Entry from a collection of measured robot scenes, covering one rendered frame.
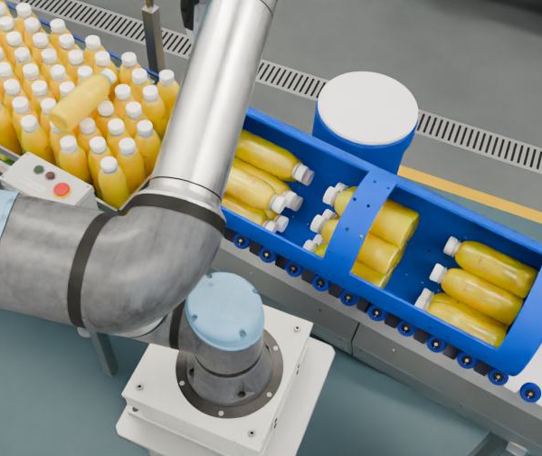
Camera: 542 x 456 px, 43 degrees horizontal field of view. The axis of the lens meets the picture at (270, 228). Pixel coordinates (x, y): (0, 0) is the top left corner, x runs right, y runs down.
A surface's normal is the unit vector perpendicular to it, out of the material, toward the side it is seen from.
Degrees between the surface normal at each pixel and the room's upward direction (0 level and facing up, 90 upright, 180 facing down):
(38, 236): 8
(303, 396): 0
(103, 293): 48
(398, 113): 0
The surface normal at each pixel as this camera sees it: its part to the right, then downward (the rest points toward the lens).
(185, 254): 0.59, 0.15
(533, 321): -0.29, 0.02
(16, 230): -0.01, -0.46
